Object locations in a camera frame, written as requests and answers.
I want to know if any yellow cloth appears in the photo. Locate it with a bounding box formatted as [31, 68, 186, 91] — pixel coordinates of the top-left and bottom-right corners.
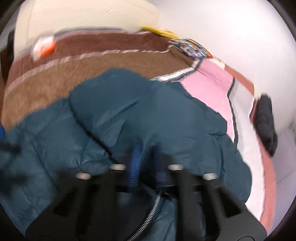
[141, 26, 179, 39]

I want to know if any terracotta bed sheet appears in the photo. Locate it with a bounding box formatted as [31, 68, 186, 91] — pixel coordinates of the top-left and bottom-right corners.
[225, 66, 276, 233]

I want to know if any teal puffer jacket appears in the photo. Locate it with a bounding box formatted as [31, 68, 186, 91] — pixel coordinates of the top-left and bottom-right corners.
[1, 68, 252, 233]

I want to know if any black folded garment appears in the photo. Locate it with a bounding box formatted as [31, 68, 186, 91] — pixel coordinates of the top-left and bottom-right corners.
[254, 94, 278, 157]

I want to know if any colourful patterned pillow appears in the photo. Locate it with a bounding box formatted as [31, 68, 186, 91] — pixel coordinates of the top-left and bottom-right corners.
[169, 39, 213, 60]

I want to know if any brown fleece blanket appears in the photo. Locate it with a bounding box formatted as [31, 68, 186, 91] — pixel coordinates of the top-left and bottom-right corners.
[1, 31, 192, 130]

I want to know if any orange white tissue pack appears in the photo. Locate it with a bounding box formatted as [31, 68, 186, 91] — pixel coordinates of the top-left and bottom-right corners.
[31, 36, 57, 61]

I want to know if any pink grey white blanket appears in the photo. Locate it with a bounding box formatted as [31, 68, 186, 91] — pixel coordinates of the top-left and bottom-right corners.
[150, 59, 273, 225]

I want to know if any cream bed headboard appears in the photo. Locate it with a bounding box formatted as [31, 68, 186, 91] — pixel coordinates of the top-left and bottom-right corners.
[14, 1, 159, 55]

